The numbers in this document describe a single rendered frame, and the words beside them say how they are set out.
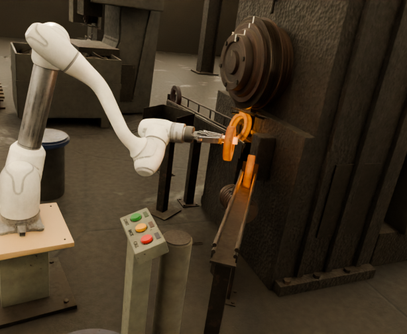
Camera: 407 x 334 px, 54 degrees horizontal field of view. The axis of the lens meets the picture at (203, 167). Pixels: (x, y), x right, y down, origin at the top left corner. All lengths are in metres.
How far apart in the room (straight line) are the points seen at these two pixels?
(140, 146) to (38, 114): 0.48
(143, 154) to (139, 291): 0.54
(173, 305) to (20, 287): 0.71
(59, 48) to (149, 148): 0.51
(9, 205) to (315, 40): 1.51
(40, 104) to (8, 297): 0.86
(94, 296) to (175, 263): 0.64
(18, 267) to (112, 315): 0.47
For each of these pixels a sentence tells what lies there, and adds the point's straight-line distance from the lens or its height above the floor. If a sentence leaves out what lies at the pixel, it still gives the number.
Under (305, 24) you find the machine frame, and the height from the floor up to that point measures 1.34.
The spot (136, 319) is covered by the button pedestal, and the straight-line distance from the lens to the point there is 1.63.
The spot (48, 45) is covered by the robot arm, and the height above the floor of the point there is 1.15.
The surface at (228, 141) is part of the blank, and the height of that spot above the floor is 0.85.
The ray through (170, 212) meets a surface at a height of 0.01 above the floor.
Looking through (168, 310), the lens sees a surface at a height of 0.21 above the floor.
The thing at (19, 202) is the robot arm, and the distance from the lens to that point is 1.79.
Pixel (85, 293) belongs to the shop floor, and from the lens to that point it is 2.10.
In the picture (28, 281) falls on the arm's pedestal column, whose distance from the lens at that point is 1.99.
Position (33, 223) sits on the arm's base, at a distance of 1.86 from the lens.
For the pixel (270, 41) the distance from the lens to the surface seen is 1.98.
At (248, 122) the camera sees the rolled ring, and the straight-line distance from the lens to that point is 2.22.
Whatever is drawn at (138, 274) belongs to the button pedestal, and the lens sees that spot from 1.49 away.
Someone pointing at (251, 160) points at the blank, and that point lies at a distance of 1.73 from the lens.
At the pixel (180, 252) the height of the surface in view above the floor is 0.49.
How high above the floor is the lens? 1.35
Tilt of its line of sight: 22 degrees down
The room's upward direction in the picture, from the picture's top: 8 degrees clockwise
